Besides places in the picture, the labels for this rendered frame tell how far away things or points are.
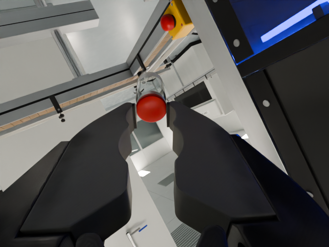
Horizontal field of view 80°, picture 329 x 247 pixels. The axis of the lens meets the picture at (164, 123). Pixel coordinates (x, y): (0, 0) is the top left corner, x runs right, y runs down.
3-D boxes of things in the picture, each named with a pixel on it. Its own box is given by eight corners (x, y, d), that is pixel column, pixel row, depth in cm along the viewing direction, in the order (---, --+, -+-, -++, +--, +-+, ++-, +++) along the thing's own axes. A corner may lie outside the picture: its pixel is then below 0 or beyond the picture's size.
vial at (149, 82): (162, 70, 16) (168, 91, 13) (163, 95, 17) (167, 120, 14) (136, 71, 16) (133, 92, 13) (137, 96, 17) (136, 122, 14)
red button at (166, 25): (174, 9, 51) (181, 23, 51) (167, 18, 55) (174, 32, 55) (162, 11, 49) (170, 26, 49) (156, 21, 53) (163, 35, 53)
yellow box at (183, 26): (193, -5, 52) (205, 20, 53) (179, 12, 59) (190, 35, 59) (171, -1, 49) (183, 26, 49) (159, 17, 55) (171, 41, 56)
